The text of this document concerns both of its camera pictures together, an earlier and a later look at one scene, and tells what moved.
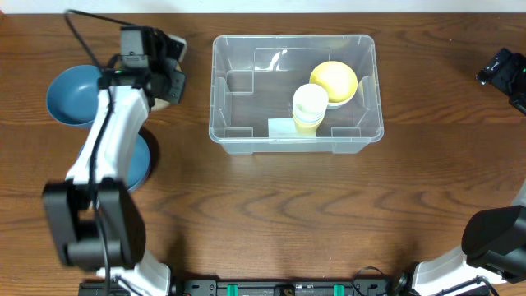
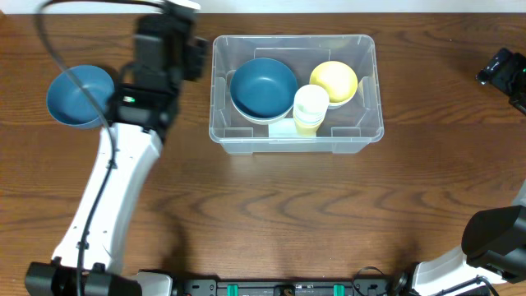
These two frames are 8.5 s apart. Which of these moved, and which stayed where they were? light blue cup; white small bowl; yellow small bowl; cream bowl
Moved: cream bowl
Stayed: light blue cup; white small bowl; yellow small bowl
